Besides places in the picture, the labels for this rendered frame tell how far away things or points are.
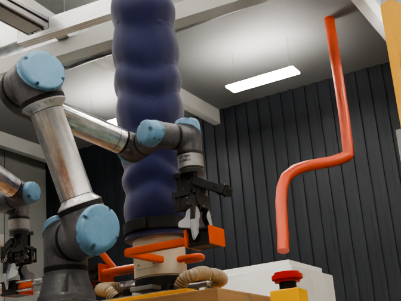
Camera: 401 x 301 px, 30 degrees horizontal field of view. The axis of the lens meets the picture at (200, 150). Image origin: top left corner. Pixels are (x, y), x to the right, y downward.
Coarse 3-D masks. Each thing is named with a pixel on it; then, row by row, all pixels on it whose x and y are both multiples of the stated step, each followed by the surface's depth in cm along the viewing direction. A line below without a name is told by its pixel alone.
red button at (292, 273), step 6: (294, 270) 168; (276, 276) 167; (282, 276) 167; (288, 276) 166; (294, 276) 166; (300, 276) 168; (276, 282) 169; (282, 282) 168; (288, 282) 167; (294, 282) 168; (282, 288) 168
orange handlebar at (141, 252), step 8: (176, 240) 210; (128, 248) 217; (136, 248) 215; (144, 248) 214; (152, 248) 213; (160, 248) 212; (168, 248) 212; (128, 256) 218; (136, 256) 220; (144, 256) 224; (152, 256) 228; (160, 256) 232; (184, 256) 235; (192, 256) 234; (200, 256) 234; (104, 272) 248; (112, 272) 246; (120, 272) 246; (128, 272) 248; (24, 288) 262
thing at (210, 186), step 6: (192, 180) 210; (198, 180) 210; (204, 180) 209; (204, 186) 208; (210, 186) 207; (216, 186) 207; (222, 186) 206; (228, 186) 207; (216, 192) 210; (222, 192) 206; (228, 192) 207
